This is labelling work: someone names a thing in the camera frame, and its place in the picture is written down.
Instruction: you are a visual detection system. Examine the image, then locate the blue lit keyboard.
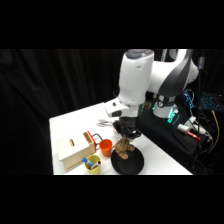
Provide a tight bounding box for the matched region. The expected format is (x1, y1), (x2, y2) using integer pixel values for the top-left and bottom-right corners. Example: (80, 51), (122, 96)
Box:
(199, 93), (224, 111)

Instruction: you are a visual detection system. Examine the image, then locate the black curtain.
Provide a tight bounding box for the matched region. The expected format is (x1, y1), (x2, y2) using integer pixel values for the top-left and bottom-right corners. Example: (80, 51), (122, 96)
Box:
(0, 49), (224, 176)

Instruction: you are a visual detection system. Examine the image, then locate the black robot stand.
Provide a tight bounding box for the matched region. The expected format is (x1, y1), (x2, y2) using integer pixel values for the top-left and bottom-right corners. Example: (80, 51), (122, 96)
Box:
(137, 106), (202, 158)

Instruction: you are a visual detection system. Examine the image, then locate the yellow plastic cup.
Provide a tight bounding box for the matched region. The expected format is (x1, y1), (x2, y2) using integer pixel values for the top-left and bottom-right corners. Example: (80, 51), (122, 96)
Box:
(84, 154), (102, 176)

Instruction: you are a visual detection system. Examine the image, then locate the light wooden box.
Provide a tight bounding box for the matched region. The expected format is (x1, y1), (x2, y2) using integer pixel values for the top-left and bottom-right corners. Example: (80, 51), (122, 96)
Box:
(54, 132), (96, 173)

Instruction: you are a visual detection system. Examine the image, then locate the blue capped marker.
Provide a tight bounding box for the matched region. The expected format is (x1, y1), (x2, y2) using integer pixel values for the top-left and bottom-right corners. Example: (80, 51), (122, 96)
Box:
(81, 157), (96, 168)

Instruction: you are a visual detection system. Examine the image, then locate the blue cable bundle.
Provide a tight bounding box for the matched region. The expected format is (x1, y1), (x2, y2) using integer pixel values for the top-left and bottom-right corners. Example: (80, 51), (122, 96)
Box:
(183, 91), (195, 110)

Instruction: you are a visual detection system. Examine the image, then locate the red wire handle holder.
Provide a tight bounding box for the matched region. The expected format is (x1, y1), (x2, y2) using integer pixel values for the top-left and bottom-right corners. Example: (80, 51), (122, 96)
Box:
(83, 130), (103, 146)

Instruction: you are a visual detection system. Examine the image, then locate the green lit control box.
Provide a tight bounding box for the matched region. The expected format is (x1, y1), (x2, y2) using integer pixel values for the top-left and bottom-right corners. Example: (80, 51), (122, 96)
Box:
(166, 108), (181, 125)

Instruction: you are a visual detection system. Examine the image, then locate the brown striped tiger toy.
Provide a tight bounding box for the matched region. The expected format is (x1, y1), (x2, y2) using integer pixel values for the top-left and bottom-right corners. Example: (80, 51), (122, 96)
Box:
(114, 135), (136, 161)

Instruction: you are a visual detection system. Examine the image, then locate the orange plastic cup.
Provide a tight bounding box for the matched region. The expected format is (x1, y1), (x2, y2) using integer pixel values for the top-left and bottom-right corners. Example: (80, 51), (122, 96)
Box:
(99, 138), (114, 158)

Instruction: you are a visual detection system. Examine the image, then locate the yellow cable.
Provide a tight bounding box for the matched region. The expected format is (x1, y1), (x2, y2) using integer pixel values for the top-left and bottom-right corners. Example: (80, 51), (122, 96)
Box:
(211, 109), (221, 152)

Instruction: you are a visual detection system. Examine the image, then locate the black bowl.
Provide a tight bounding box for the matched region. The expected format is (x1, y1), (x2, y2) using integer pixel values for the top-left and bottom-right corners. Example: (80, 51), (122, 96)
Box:
(110, 146), (145, 176)

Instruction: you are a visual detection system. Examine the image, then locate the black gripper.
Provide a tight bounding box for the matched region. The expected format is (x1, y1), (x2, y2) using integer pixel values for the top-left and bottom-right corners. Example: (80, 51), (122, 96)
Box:
(113, 115), (142, 141)

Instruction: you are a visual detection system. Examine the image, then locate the red and white marker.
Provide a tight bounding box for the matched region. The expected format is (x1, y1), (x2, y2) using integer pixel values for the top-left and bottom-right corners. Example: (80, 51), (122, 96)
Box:
(91, 160), (102, 170)

